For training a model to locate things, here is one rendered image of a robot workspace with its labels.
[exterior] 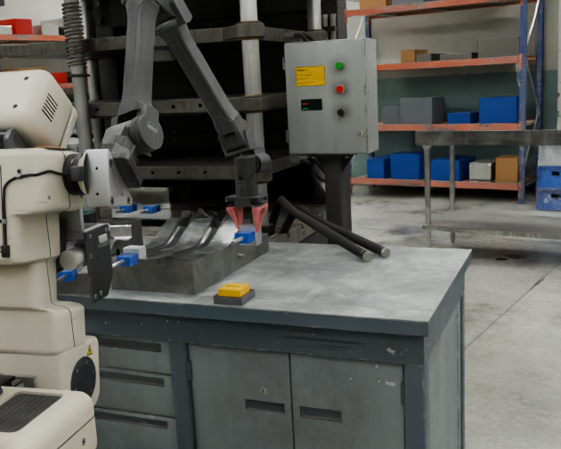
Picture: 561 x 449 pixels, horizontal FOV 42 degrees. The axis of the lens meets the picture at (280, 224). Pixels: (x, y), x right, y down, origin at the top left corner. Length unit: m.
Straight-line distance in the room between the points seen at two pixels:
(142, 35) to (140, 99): 0.17
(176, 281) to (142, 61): 0.60
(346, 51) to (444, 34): 6.09
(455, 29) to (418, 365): 7.06
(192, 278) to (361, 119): 0.96
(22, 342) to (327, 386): 0.73
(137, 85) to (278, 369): 0.78
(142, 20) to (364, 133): 1.10
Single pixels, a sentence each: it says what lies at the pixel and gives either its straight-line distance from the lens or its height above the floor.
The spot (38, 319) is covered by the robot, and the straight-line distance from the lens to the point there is 1.60.
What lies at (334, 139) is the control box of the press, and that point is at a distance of 2.63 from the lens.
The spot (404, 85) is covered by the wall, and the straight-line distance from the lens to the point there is 8.86.
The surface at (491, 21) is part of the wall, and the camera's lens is 8.49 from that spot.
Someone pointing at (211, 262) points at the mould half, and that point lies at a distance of 2.02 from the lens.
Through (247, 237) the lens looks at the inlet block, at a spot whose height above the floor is 0.94.
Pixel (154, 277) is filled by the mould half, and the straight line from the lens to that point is 2.00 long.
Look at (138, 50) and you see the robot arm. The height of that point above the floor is 1.42.
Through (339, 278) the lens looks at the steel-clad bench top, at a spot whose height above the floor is 0.80.
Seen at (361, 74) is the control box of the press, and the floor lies 1.35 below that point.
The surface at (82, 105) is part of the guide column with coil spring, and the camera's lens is 3.00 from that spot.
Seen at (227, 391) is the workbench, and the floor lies 0.54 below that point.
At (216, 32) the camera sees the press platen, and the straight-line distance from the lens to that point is 2.77.
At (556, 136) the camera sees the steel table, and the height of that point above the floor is 0.90.
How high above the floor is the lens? 1.34
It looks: 11 degrees down
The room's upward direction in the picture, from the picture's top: 3 degrees counter-clockwise
